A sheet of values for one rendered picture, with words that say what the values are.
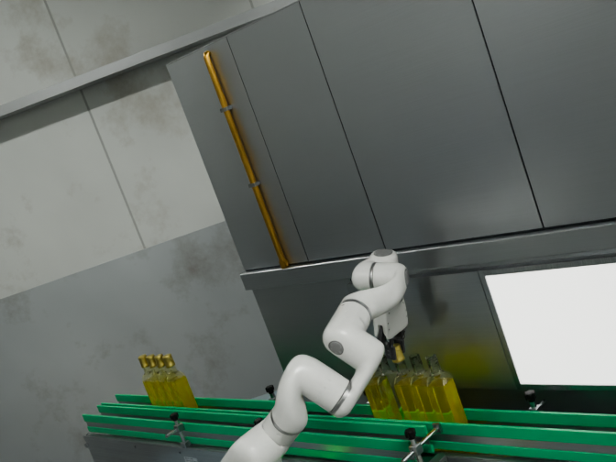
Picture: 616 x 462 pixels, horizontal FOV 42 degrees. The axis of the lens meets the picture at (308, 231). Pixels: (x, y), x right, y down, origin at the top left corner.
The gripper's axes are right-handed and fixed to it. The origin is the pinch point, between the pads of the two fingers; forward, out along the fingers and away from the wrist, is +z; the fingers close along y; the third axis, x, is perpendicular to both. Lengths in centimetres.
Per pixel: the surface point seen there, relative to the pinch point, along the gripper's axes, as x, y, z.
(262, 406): -63, -4, 39
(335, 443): -14.9, 13.7, 27.1
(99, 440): -145, 15, 70
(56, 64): -336, -126, -57
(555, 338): 41.0, -11.8, -6.7
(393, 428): 1.1, 6.5, 21.4
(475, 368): 17.4, -11.7, 7.8
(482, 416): 23.8, -2.9, 16.0
